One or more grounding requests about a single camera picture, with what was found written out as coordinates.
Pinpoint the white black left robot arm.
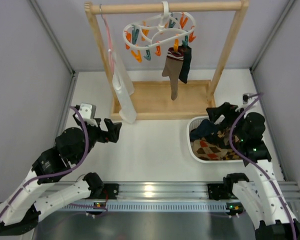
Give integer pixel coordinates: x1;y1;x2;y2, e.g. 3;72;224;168
0;114;122;236

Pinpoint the aluminium rail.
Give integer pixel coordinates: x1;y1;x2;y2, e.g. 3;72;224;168
44;181;300;201

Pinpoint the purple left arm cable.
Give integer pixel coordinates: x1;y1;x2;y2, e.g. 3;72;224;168
0;105;108;232

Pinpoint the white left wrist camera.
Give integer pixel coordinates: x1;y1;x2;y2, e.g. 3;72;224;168
76;103;98;126

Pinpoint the white perforated plastic basket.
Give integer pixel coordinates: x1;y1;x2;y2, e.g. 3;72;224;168
186;116;243;164

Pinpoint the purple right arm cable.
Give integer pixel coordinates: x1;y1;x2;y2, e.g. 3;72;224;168
228;92;300;240

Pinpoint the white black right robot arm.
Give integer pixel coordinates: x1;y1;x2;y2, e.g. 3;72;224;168
206;102;300;240

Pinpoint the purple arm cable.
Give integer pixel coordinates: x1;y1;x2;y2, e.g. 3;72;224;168
0;105;108;232
228;92;300;240

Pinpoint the wooden clothes rack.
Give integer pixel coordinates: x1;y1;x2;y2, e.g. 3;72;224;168
84;0;249;120

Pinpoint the argyle patterned sock in basket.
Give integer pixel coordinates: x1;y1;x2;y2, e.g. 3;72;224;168
190;127;241;162

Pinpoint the dark navy sock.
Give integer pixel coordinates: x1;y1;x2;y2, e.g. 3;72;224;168
178;46;192;84

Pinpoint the white hanging cloth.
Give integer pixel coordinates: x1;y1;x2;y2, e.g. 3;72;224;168
112;52;137;124

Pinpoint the navy sock with bear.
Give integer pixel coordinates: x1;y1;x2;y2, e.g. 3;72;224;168
189;119;218;142

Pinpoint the perforated cable tray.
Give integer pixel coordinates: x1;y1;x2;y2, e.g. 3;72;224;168
61;200;243;213

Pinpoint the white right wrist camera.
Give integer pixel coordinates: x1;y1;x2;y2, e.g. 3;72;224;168
235;93;256;112

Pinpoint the white plastic clip hanger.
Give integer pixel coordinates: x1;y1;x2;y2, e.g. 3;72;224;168
122;1;197;51

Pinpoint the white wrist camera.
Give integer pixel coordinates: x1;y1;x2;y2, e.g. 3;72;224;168
76;103;98;126
235;93;256;112

